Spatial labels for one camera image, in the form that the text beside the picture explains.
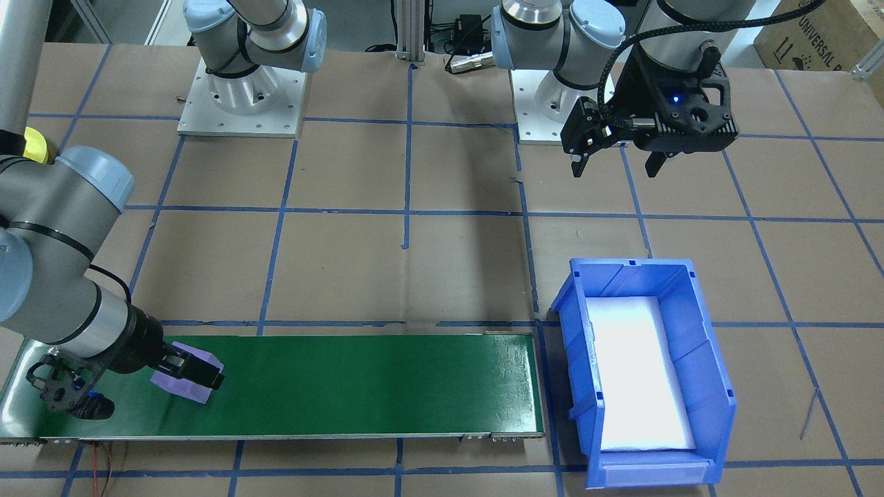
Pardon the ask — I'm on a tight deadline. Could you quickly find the purple foam block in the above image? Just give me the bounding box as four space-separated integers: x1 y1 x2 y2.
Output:
150 340 226 405

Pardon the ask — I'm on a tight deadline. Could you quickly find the silver cylindrical connector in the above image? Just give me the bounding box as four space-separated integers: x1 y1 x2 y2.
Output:
445 52 495 74

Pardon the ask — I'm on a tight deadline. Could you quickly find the black electronics box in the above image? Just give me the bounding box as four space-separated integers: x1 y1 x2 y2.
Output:
452 14 486 43

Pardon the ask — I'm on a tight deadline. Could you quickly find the brown cardboard box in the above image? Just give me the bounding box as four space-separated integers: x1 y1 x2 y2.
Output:
753 0 884 74

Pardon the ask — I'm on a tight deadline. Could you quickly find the green conveyor belt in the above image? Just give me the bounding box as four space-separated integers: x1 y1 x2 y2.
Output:
0 318 546 445

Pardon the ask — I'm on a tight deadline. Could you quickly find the white foam pad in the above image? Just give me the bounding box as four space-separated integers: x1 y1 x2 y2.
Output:
586 295 697 453

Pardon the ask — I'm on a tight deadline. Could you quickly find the blue plastic storage bin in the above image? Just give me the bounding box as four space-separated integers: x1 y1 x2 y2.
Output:
550 257 738 490

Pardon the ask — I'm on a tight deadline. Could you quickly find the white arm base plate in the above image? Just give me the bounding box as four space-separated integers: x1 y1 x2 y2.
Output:
515 66 630 147
177 57 309 139

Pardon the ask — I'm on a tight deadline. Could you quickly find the black braided camera cable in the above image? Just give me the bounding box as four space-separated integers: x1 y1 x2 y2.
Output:
599 0 827 125

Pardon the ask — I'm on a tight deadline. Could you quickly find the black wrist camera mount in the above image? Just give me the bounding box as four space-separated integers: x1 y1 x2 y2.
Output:
26 347 116 420
639 66 740 154

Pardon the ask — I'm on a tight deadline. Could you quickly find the red black conveyor wire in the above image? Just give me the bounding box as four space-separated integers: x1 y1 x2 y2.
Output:
88 440 132 497

